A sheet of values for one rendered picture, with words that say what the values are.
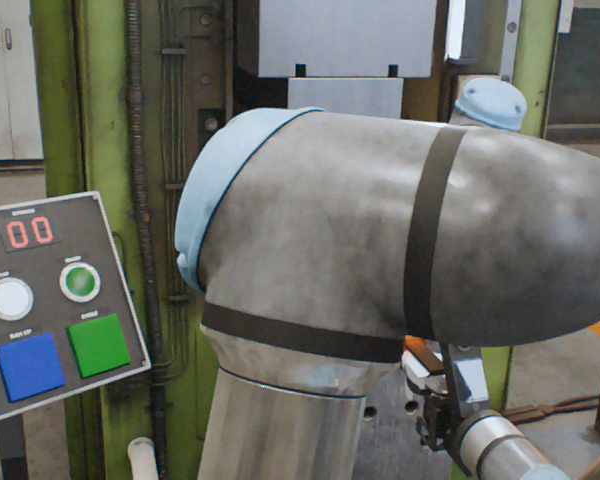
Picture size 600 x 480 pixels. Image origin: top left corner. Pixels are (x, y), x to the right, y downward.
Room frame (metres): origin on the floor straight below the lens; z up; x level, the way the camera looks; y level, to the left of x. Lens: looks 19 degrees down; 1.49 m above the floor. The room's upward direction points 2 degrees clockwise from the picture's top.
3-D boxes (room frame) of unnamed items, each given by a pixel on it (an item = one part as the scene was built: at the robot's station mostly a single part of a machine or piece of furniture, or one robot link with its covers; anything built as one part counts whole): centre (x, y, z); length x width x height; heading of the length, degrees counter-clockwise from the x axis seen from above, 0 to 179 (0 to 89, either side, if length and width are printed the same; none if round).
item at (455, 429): (0.81, -0.22, 0.98); 0.12 x 0.08 x 0.09; 17
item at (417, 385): (0.86, -0.18, 1.00); 0.09 x 0.05 x 0.02; 20
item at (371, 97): (1.40, -0.01, 1.32); 0.42 x 0.20 x 0.10; 17
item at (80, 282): (0.96, 0.31, 1.09); 0.05 x 0.03 x 0.04; 107
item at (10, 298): (0.89, 0.39, 1.09); 0.05 x 0.03 x 0.04; 107
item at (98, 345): (0.93, 0.28, 1.01); 0.07 x 0.05 x 0.07; 132
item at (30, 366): (0.86, 0.36, 1.01); 0.07 x 0.05 x 0.07; 132
